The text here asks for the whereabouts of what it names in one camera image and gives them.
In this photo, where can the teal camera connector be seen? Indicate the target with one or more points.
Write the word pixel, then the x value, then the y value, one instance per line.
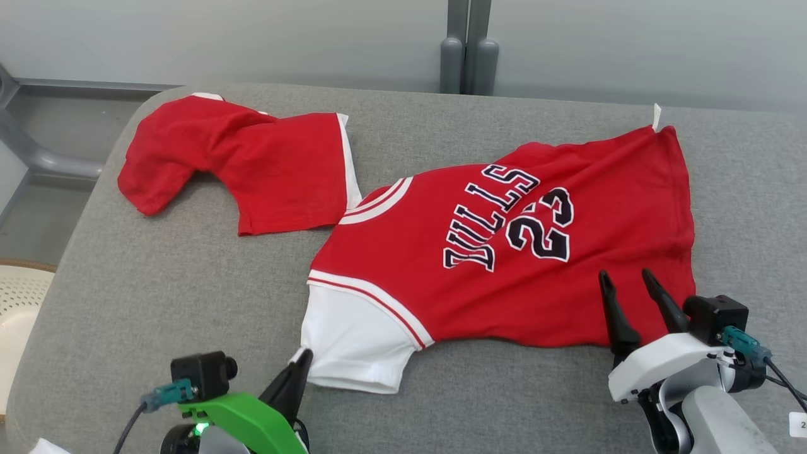
pixel 167 394
pixel 744 343

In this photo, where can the red basketball jersey white sleeves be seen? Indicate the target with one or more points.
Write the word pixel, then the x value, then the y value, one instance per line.
pixel 567 284

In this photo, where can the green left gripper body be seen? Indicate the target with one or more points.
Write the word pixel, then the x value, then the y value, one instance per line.
pixel 246 422

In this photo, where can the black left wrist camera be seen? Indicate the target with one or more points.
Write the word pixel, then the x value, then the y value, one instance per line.
pixel 202 375

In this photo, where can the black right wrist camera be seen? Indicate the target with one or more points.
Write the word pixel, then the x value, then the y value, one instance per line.
pixel 715 318

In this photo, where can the teal left camera connector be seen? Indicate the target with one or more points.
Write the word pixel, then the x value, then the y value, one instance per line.
pixel 167 394

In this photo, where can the grey partition post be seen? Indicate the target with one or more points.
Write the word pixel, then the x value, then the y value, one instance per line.
pixel 451 57
pixel 484 60

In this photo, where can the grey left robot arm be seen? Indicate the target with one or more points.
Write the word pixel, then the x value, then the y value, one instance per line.
pixel 183 441

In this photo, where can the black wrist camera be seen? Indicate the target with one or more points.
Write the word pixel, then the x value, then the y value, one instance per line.
pixel 715 318
pixel 202 375

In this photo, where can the red shorts white stripe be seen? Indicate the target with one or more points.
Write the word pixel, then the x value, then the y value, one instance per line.
pixel 265 170

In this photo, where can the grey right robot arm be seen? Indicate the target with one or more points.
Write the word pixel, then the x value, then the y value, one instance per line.
pixel 719 416

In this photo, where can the cream perforated laundry basket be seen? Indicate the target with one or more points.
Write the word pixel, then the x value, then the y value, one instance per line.
pixel 22 328

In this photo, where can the teal right camera connector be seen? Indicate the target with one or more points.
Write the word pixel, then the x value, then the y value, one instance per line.
pixel 744 343

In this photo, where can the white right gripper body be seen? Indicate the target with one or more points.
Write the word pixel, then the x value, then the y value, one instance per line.
pixel 662 362

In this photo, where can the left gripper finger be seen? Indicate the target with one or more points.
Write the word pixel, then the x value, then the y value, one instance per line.
pixel 291 391

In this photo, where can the grey metal support bracket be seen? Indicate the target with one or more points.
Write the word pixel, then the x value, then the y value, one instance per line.
pixel 38 157

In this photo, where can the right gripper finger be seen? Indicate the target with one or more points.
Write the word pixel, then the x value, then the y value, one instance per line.
pixel 668 312
pixel 621 334

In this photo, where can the grey fabric sofa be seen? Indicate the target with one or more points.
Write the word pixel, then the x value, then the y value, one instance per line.
pixel 189 302

